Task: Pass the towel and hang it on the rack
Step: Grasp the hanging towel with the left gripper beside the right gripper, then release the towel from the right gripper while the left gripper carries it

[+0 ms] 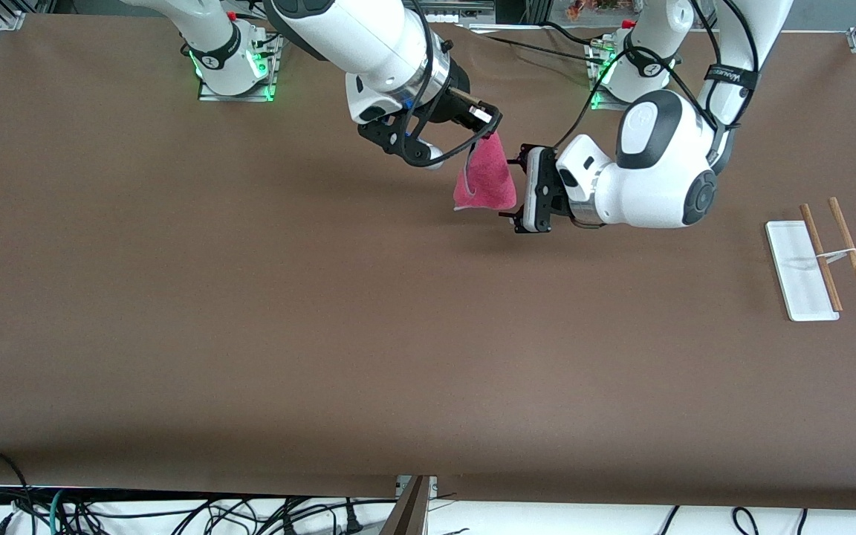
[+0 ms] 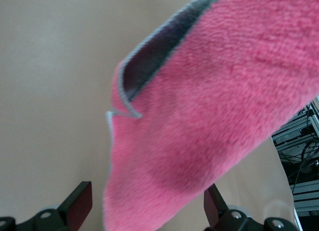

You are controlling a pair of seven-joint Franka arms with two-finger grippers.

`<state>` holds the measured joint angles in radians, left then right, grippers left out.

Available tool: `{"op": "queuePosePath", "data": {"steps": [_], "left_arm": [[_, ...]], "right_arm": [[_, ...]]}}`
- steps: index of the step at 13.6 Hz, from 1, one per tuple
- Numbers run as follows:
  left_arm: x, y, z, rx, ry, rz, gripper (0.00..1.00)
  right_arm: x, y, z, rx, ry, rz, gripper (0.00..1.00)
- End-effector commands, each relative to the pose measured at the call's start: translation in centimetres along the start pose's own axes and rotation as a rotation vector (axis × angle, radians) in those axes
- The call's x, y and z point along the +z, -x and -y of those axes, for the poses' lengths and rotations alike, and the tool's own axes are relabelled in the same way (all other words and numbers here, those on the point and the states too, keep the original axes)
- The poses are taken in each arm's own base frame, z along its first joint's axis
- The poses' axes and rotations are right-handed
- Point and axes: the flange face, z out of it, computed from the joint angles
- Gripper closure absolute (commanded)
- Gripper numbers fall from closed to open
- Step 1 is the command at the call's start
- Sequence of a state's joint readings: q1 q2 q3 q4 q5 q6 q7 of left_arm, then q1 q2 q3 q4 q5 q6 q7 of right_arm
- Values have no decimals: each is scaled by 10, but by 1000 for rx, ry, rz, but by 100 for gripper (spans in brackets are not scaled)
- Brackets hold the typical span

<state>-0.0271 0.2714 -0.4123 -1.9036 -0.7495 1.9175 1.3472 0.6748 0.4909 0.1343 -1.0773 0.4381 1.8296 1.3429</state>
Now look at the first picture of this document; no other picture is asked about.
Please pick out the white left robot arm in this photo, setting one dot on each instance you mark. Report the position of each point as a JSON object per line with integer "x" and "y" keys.
{"x": 651, "y": 186}

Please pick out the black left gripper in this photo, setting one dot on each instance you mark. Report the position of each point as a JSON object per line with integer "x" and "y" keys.
{"x": 551, "y": 195}

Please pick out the white connector block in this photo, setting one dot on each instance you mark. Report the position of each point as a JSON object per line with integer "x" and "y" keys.
{"x": 446, "y": 18}

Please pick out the white rack with wooden rods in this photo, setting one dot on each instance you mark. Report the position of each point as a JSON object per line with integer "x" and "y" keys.
{"x": 803, "y": 275}

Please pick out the white flat strip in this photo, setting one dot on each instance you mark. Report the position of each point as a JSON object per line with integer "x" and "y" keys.
{"x": 506, "y": 28}

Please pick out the orange red clutter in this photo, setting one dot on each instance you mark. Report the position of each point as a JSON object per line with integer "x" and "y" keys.
{"x": 599, "y": 7}

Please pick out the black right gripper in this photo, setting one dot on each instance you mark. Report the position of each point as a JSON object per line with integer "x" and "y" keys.
{"x": 459, "y": 102}

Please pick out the pink towel with grey hem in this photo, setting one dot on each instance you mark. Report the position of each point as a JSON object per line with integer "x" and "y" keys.
{"x": 489, "y": 182}

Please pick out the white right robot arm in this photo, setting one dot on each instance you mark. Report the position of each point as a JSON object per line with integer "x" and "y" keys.
{"x": 368, "y": 37}

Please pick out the black power plug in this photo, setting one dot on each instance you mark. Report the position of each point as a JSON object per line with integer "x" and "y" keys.
{"x": 352, "y": 524}

